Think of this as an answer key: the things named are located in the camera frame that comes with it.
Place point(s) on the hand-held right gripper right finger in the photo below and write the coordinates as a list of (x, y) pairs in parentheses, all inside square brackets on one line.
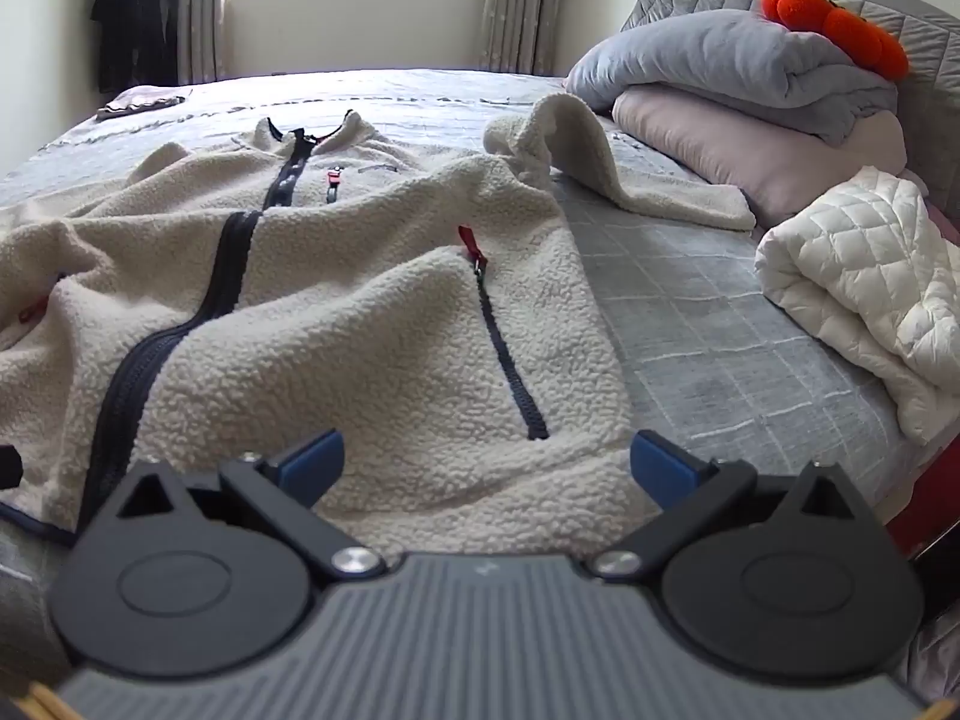
[(660, 466)]

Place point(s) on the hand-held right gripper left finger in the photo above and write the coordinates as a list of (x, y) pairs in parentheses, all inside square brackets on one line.
[(315, 459)]

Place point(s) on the cream fleece zip jacket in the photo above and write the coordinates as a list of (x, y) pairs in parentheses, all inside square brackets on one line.
[(375, 330)]

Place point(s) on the dark hanging clothes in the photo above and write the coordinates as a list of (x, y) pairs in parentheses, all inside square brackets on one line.
[(135, 15)]

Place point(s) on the grey checked bedspread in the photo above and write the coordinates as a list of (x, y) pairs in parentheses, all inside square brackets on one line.
[(675, 330)]

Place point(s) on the white quilted blanket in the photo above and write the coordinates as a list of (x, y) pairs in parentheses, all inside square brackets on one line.
[(862, 277)]

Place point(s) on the pink pillow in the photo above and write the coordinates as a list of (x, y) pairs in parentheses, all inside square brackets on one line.
[(712, 142)]

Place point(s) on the small folded grey cloth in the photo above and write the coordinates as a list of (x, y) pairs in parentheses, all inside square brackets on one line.
[(142, 101)]

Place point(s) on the grey folded blanket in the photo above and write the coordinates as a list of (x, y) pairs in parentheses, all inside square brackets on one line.
[(712, 67)]

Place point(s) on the beige curtain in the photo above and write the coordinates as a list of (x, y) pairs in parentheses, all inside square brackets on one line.
[(517, 7), (202, 15)]

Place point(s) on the orange plush toy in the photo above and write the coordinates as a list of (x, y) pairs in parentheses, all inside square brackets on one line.
[(862, 41)]

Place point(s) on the red bed frame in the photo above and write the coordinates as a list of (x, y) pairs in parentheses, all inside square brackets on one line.
[(930, 495)]

